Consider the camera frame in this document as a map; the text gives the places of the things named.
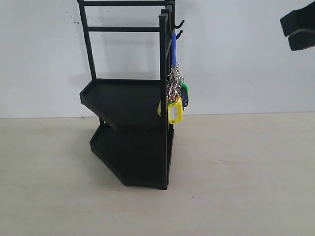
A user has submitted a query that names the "black metal shelf rack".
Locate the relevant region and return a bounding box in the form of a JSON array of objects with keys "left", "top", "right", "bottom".
[{"left": 78, "top": 0, "right": 177, "bottom": 190}]

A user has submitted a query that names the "colourful key tag bunch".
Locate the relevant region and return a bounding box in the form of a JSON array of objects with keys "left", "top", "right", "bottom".
[{"left": 166, "top": 33, "right": 189, "bottom": 125}]

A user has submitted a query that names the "black metal hook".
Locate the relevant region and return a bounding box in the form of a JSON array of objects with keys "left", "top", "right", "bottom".
[
  {"left": 176, "top": 30, "right": 183, "bottom": 40},
  {"left": 174, "top": 20, "right": 185, "bottom": 29}
]

